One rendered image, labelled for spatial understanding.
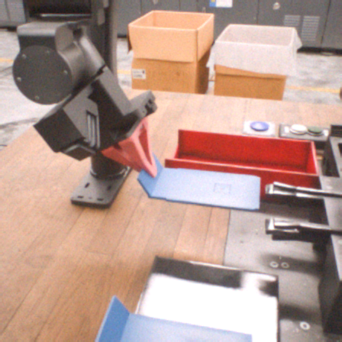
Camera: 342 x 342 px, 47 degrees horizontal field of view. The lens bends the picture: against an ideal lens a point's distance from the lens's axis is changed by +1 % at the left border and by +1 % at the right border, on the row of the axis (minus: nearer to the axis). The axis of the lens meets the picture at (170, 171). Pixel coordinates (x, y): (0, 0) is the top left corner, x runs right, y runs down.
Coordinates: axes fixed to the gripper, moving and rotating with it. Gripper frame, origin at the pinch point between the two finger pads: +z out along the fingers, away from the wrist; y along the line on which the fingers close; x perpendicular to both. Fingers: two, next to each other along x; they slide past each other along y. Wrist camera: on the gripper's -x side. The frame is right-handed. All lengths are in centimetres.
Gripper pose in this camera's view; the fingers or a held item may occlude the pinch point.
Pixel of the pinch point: (150, 171)
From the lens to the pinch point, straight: 52.1
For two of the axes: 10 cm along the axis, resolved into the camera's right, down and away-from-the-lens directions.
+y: 8.3, -3.4, -4.4
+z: 5.1, 7.7, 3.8
